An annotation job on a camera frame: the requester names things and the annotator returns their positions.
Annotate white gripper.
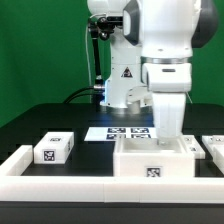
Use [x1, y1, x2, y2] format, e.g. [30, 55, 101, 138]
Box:
[152, 93, 186, 140]

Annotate white cabinet door panel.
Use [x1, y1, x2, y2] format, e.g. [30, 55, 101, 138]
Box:
[183, 135, 206, 159]
[202, 135, 224, 174]

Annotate white cabinet body box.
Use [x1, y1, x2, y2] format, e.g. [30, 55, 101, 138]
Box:
[113, 136, 195, 178]

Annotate white cabinet top block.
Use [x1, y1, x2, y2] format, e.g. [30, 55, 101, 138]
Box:
[34, 132, 74, 164]

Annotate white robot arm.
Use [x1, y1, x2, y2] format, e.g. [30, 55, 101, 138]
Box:
[87, 0, 218, 140]

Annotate white marker sheet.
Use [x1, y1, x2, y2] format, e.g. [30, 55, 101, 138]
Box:
[85, 127, 156, 141]

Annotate white table border fence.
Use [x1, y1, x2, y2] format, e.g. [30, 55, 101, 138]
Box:
[0, 145, 224, 204]

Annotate black base cables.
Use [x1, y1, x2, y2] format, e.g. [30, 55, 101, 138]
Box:
[63, 87, 101, 104]

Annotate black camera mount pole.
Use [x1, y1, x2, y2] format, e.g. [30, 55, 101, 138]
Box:
[88, 18, 104, 86]

